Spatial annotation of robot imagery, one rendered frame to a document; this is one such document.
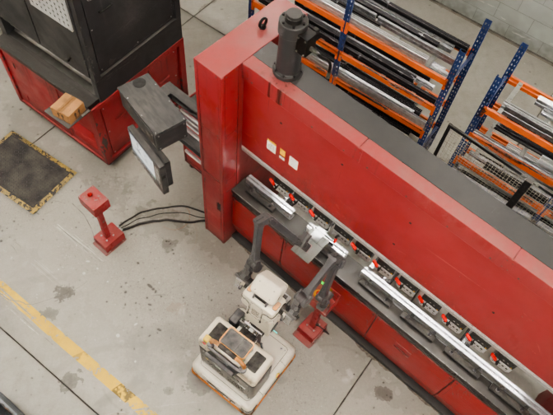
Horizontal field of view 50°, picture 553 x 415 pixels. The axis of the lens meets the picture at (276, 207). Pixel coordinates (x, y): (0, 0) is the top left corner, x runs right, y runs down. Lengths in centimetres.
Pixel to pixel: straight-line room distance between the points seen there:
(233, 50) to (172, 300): 250
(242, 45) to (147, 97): 75
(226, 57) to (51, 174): 295
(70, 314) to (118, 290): 46
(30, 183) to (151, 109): 250
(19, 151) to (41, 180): 44
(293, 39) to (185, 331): 289
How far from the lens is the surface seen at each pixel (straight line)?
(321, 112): 369
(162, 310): 549
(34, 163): 648
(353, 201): 401
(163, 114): 410
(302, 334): 540
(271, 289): 406
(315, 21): 600
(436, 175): 358
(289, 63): 373
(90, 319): 557
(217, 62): 391
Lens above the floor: 511
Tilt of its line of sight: 59 degrees down
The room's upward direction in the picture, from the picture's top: 8 degrees clockwise
